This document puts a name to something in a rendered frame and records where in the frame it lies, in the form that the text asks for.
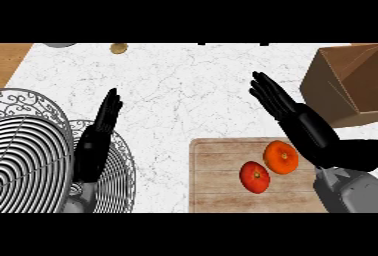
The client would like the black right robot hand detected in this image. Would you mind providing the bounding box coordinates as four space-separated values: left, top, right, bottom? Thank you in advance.
248 70 378 173

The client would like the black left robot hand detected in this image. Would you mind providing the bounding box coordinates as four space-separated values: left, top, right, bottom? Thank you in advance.
71 87 124 184

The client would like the orange tomato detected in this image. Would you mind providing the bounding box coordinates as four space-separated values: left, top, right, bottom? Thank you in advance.
261 140 300 176

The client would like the brown cardboard box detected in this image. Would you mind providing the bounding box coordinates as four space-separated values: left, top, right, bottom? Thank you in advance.
298 43 378 129

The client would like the red tomato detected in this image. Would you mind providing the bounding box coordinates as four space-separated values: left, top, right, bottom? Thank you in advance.
238 160 272 195

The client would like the wooden cutting board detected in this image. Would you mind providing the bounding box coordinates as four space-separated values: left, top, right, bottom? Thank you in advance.
188 137 329 214

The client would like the brown wooden board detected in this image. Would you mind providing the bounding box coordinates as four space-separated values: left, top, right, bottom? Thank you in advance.
0 43 35 89

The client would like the small tan round object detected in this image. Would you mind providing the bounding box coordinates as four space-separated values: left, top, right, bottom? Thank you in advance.
109 43 130 55

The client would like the grey round object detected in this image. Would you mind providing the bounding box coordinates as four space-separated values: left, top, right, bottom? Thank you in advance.
43 43 78 49

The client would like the tiered silver wire basket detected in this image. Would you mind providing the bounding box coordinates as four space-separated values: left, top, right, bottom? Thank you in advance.
0 87 139 214

